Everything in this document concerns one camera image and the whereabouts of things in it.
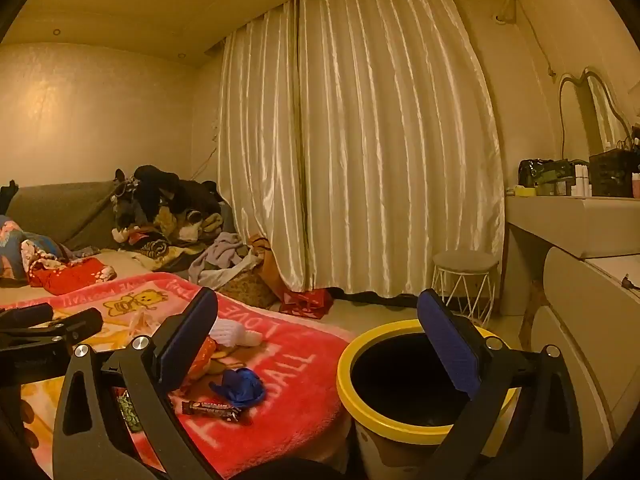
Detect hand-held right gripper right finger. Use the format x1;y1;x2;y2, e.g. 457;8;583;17
416;289;584;480

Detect white drawer cabinet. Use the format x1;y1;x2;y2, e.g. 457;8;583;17
530;247;640;461

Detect grey sofa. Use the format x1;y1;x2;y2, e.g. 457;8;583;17
5;180;124;252

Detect brown chocolate bar wrapper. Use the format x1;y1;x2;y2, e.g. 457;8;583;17
181;400;245;423

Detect red cloth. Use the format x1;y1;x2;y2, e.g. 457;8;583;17
30;257;117;296

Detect blue floral cloth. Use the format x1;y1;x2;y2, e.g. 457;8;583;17
0;215;77;288

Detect clear plastic wrapper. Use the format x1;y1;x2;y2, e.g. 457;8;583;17
122;310;157;337

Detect green snack packet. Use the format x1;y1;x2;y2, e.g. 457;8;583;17
115;392;142;433

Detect black organiser box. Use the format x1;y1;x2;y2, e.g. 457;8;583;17
589;149;640;199

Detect white knitted toy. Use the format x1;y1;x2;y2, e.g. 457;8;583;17
207;320;263;348

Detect black cosmetic bag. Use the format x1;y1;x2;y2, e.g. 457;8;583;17
517;158;576;196

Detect pale clothes in basket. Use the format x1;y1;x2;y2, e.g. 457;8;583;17
189;232;264;291

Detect orange snack packet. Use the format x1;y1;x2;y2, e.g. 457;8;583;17
181;335;222;387

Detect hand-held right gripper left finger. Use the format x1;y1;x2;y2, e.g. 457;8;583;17
52;287;221;480

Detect wall cable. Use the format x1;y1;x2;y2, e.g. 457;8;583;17
520;0;559;82

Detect blue crumpled glove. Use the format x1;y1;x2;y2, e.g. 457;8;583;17
209;367;267;407

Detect pink printed blanket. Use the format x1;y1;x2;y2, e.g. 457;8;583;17
0;271;357;479

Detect orange bag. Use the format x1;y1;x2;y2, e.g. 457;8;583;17
250;234;292;294

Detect cream satin curtain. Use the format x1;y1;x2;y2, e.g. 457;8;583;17
215;0;506;307

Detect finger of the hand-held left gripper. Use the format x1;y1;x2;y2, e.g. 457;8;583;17
0;304;54;330
0;308;104;361

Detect pile of dark clothes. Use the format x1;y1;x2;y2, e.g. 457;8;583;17
110;164;239;261

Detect patterned laundry basket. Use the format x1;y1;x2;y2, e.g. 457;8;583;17
220;265;274;309

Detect white wire stool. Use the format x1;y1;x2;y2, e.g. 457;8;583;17
431;251;501;329

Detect white bottles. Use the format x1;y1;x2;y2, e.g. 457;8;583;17
574;160;593;197

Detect red bag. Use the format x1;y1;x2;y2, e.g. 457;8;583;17
279;287;334;320

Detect yellow-rimmed bin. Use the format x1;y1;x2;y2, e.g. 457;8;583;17
336;324;521;480

